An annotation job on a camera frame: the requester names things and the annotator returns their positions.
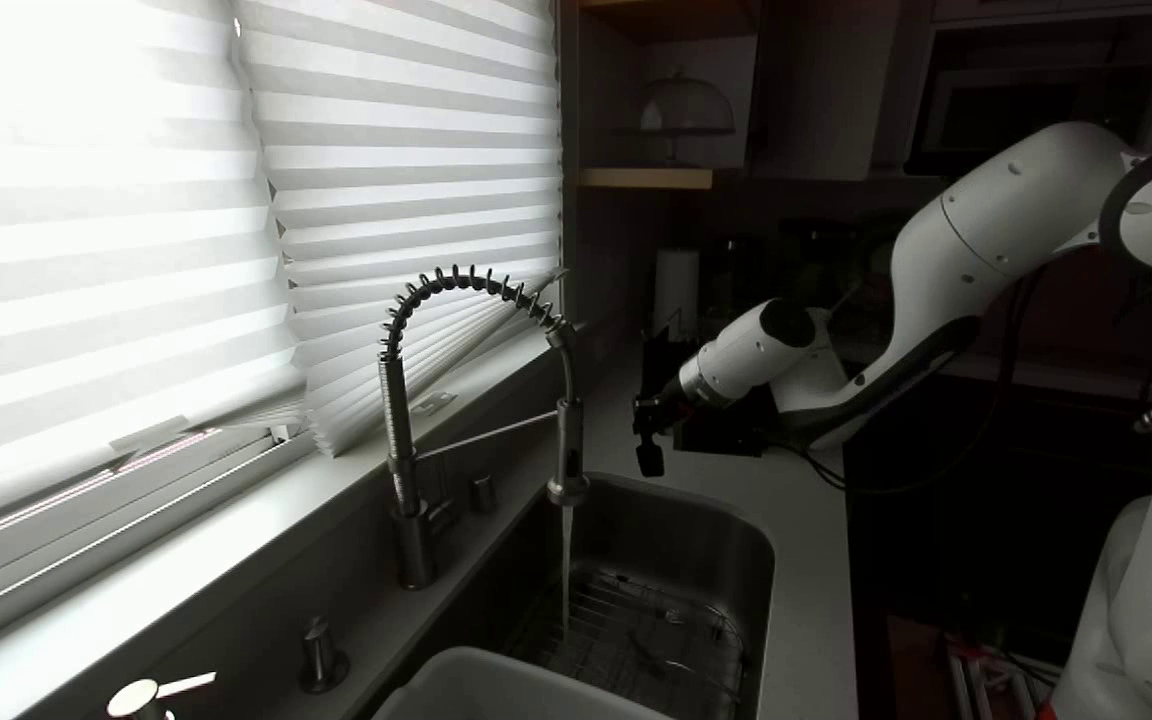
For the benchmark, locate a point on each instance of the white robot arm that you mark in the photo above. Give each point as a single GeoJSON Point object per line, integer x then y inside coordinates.
{"type": "Point", "coordinates": [1064, 186]}

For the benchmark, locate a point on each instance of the paper towel roll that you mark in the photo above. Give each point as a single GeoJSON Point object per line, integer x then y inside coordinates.
{"type": "Point", "coordinates": [679, 294]}

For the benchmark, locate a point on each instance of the white plastic wash basin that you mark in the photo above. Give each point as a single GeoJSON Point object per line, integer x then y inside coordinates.
{"type": "Point", "coordinates": [488, 687]}

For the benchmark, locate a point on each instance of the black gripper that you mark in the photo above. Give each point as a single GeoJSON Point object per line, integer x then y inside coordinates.
{"type": "Point", "coordinates": [656, 413]}

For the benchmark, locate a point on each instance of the small chrome sink button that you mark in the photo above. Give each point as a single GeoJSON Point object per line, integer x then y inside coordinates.
{"type": "Point", "coordinates": [487, 498]}

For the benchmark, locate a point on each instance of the white window blind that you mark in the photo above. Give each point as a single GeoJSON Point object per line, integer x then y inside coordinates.
{"type": "Point", "coordinates": [205, 201]}

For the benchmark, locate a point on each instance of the chrome soap pump knob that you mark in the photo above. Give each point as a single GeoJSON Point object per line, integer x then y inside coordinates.
{"type": "Point", "coordinates": [324, 667]}

